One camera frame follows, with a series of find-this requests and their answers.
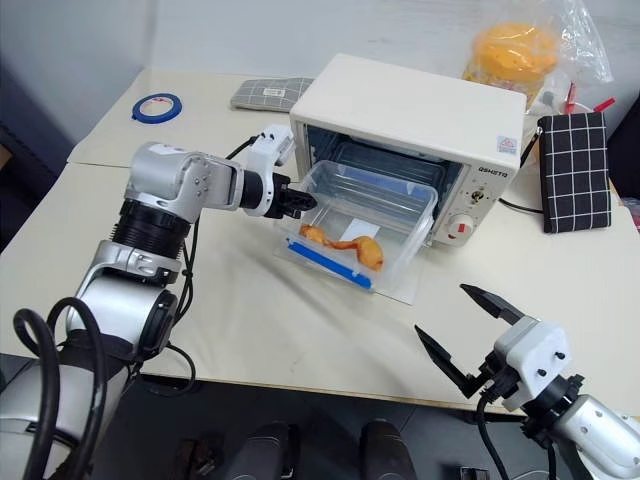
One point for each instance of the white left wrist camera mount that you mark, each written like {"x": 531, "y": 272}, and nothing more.
{"x": 267, "y": 145}

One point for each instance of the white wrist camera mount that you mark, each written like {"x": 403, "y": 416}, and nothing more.
{"x": 267, "y": 145}
{"x": 537, "y": 352}

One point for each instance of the dark rounded shape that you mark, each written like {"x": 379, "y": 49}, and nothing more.
{"x": 387, "y": 450}
{"x": 267, "y": 450}

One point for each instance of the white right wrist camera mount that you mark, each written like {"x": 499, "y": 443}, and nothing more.
{"x": 537, "y": 352}

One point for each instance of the grey checkered fabric pouch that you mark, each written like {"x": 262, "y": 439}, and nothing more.
{"x": 260, "y": 95}

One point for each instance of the white red oven timer knob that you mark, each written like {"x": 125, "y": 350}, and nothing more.
{"x": 460, "y": 228}

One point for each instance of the white toaster oven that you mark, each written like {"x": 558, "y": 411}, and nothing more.
{"x": 415, "y": 115}

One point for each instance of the clear plastic food container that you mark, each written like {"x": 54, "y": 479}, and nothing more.
{"x": 370, "y": 200}

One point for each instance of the glass toaster oven door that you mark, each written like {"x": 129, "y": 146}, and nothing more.
{"x": 405, "y": 285}

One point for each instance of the clear plastic bag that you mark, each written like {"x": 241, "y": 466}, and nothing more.
{"x": 575, "y": 40}

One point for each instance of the silver robot torso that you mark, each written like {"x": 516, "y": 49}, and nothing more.
{"x": 17, "y": 415}

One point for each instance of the blue tape roll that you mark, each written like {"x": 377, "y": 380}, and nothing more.
{"x": 141, "y": 107}

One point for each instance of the orange fried food piece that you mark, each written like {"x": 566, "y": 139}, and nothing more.
{"x": 367, "y": 250}

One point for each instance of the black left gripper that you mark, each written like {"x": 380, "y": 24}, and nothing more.
{"x": 281, "y": 197}

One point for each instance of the black white-grid fabric pouch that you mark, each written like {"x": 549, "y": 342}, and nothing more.
{"x": 575, "y": 175}

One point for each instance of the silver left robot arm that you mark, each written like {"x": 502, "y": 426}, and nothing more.
{"x": 160, "y": 170}

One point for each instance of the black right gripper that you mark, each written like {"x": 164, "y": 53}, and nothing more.
{"x": 500, "y": 375}

